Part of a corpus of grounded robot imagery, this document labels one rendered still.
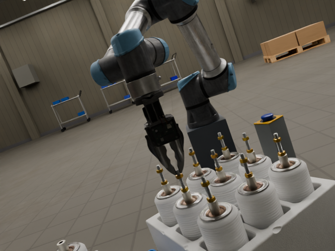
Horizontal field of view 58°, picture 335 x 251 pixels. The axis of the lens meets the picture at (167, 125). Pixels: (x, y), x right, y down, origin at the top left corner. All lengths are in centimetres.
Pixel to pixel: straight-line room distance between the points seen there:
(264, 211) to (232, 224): 10
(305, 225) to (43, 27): 1169
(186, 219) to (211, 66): 69
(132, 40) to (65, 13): 1121
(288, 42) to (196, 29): 541
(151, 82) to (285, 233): 45
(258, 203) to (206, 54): 69
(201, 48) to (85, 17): 1054
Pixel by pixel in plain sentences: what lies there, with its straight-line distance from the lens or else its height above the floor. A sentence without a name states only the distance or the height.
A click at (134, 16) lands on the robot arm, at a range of 108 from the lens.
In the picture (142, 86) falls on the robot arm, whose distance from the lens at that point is 69.
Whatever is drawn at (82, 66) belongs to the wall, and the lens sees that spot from 1159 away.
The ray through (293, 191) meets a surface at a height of 20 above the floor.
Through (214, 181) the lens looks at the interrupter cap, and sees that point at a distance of 86.
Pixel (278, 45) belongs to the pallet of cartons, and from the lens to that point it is 650.
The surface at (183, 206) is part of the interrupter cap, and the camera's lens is 79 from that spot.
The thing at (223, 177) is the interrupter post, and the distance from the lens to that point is 85.
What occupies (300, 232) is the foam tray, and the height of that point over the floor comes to 14.
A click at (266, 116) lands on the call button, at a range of 104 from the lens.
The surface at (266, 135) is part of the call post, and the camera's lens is 105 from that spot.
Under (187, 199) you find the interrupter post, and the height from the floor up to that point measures 26.
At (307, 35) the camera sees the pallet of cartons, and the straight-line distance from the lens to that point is 664.
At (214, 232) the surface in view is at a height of 23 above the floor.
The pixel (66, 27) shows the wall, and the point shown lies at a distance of 1183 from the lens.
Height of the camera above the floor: 58
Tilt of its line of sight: 9 degrees down
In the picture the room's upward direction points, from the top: 21 degrees counter-clockwise
